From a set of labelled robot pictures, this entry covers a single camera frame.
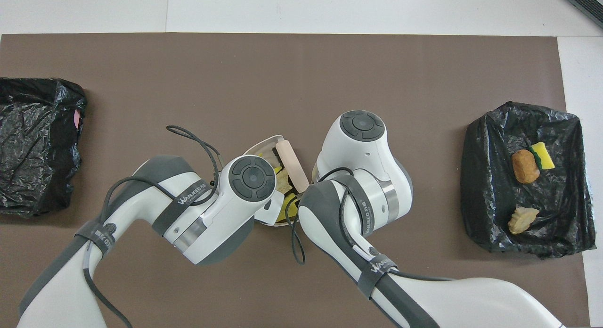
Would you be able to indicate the beige hand brush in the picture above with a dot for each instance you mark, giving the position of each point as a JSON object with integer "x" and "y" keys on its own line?
{"x": 294, "y": 165}

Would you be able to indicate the beige foam chunk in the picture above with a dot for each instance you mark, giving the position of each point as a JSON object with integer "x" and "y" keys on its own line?
{"x": 282, "y": 182}

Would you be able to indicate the beige plastic dustpan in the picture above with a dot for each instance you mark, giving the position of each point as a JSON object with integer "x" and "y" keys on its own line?
{"x": 264, "y": 144}

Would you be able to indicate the yellow green sponge wedge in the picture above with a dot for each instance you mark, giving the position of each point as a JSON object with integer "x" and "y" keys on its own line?
{"x": 289, "y": 210}

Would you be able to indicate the green yellow sponge scrap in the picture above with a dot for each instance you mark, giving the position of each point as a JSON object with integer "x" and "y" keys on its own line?
{"x": 544, "y": 157}

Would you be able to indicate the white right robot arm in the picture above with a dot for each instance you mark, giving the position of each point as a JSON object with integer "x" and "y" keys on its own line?
{"x": 358, "y": 177}

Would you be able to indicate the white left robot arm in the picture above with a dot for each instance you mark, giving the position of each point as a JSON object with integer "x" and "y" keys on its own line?
{"x": 207, "y": 215}

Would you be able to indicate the black bin bag pink mark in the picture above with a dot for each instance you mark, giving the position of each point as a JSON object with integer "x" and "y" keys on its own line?
{"x": 33, "y": 144}

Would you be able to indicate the brown table mat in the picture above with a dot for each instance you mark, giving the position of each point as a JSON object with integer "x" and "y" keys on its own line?
{"x": 424, "y": 73}

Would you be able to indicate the grey ribbed vent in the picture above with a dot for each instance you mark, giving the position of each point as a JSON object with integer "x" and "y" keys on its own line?
{"x": 586, "y": 0}

